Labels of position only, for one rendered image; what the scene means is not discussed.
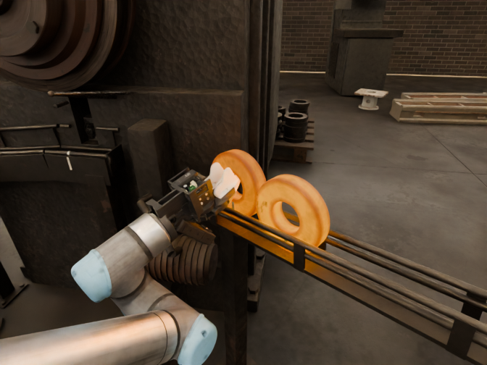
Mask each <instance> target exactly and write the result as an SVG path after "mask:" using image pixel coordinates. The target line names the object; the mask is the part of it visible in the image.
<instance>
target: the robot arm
mask: <svg viewBox="0 0 487 365"><path fill-rule="evenodd" d="M183 173H185V174H184V175H183V176H182V177H180V178H179V179H177V180H176V181H175V178H177V177H178V176H180V175H181V174H183ZM167 183H168V185H169V186H170V190H171V191H172V192H170V193H168V194H167V195H166V196H165V197H163V198H162V199H160V200H159V201H157V202H156V201H155V200H154V199H151V200H149V201H148V202H146V205H147V206H148V208H149V210H150V211H148V214H147V213H144V214H143V215H141V216H140V217H139V218H137V219H136V220H135V221H133V222H132V223H130V224H129V225H128V226H126V227H125V228H123V229H122V230H121V231H119V232H118V233H117V234H115V235H113V236H112V237H111V238H110V239H108V240H107V241H105V242H104V243H102V244H101V245H100V246H99V247H97V248H95V249H93V250H91V251H90V252H89V254H88V255H86V256H85V257H84V258H82V259H81V260H80V261H79V262H78V263H76V264H75V265H74V266H73V267H72V269H71V274H72V276H73V278H74V280H75V281H76V283H77V284H78V285H79V286H80V288H81V289H82V290H83V291H84V293H85V294H86V295H87V296H88V297H89V298H90V299H91V300H92V301H94V302H96V303H98V302H101V301H102V300H104V299H105V298H108V297H110V298H111V299H112V300H113V301H114V302H115V304H116V305H117V306H118V307H119V308H120V310H121V312H122V313H123V314H124V316H121V317H117V318H113V319H105V320H101V321H97V322H90V323H85V324H78V325H74V326H70V327H63V328H59V329H54V330H47V331H43V332H35V333H31V334H27V335H20V336H16V337H8V338H4V339H0V365H160V364H163V363H165V362H168V361H171V360H173V359H175V360H177V361H178V364H180V365H181V364H182V365H202V364H203V363H204V362H205V361H206V359H207V358H208V356H209V355H210V353H211V352H212V350H213V348H214V346H215V343H216V340H217V328H216V326H214V325H213V323H211V322H210V321H209V320H208V319H207V318H205V317H204V315H203V314H200V313H199V312H197V311H196V310H195V309H193V308H192V307H190V306H189V305H188V304H187V303H185V302H184V301H182V300H181V299H179V298H178V297H177V296H176V295H174V294H173V293H171V292H170V291H169V290H168V289H167V288H165V287H163V286H162V285H160V284H159V283H158V282H157V281H156V280H154V279H153V278H152V277H151V275H150V274H149V273H148V271H147V270H146V268H145V266H146V265H147V264H148V263H149V262H150V261H151V260H152V259H154V258H155V257H156V256H158V255H159V254H160V253H161V252H163V250H164V249H166V248H167V247H168V246H170V242H173V241H174V240H175V239H176V238H177V237H178V234H177V232H180V233H182V234H184V235H187V236H188V237H190V238H193V239H195V240H197V241H198V242H199V243H202V244H207V245H208V246H210V245H211V243H212V241H213V240H214V239H215V237H216V236H215V235H214V234H213V233H212V231H211V230H210V229H209V228H208V227H205V226H204V225H198V224H197V223H195V222H198V223H200V222H201V221H207V220H208V219H209V218H210V217H212V216H214V215H215V216H216V215H217V214H218V213H219V212H221V211H222V210H223V209H225V208H226V207H227V206H228V205H229V204H230V202H231V201H232V199H233V197H234V195H235V194H236V191H237V189H238V186H239V184H240V180H239V178H238V177H237V176H236V175H235V174H233V172H232V170H231V169H230V168H229V167H227V168H226V169H223V168H222V167H221V165H220V164H219V163H217V162H215V163H214V164H213V165H212V166H211V169H210V175H209V177H208V178H207V179H205V180H203V179H202V178H201V177H200V176H198V173H197V172H196V171H194V170H189V168H188V167H187V168H186V169H184V170H183V171H182V172H180V173H179V174H177V175H176V176H174V177H173V178H171V179H170V180H168V181H167ZM214 196H216V198H214ZM176 231H177V232H176Z"/></svg>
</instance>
